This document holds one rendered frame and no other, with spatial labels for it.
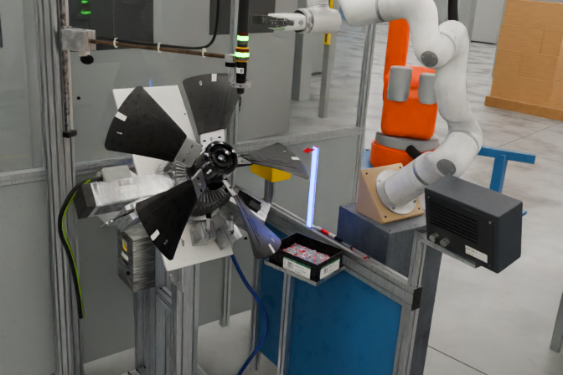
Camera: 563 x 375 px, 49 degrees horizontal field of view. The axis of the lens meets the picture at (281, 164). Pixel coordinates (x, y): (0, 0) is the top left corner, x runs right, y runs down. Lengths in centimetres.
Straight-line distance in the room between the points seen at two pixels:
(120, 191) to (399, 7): 104
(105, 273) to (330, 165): 132
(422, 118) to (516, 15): 439
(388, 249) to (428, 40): 80
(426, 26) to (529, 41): 786
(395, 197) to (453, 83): 55
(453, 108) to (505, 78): 789
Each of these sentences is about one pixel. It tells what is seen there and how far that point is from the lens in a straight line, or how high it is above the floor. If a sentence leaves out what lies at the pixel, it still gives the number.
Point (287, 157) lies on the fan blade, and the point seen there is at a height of 117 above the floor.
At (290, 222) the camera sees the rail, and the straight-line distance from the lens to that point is 250.
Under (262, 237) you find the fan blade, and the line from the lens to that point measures 201.
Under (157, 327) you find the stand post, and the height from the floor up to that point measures 40.
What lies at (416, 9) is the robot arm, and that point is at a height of 172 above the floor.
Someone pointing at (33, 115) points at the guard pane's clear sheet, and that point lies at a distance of 254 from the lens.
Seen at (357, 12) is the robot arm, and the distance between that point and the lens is 206.
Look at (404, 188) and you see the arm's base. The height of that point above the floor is 107.
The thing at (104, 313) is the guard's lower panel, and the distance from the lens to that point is 296.
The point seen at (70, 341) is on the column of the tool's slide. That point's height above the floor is 29.
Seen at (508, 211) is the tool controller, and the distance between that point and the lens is 176.
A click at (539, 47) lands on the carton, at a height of 96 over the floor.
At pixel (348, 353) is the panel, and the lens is 244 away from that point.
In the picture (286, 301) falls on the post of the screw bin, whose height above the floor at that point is 65.
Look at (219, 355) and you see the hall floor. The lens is 315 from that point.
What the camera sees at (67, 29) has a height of 157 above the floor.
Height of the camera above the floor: 182
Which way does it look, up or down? 18 degrees down
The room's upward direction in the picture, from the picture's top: 4 degrees clockwise
